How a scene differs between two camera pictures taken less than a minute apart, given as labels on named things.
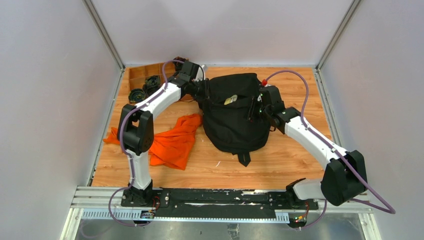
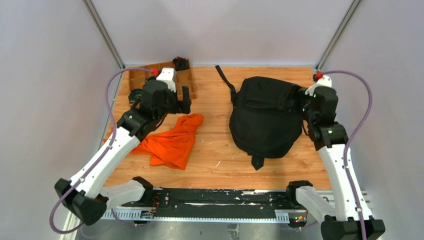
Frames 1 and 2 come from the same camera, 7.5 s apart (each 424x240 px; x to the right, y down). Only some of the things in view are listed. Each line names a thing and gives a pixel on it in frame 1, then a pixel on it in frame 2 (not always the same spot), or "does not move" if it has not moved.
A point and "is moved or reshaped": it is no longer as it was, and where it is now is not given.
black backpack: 230,118 is moved or reshaped
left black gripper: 201,89 to 177,102
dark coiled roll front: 136,95 does not move
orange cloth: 173,137 does not move
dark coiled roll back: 178,66 does not move
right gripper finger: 251,108 to 287,101
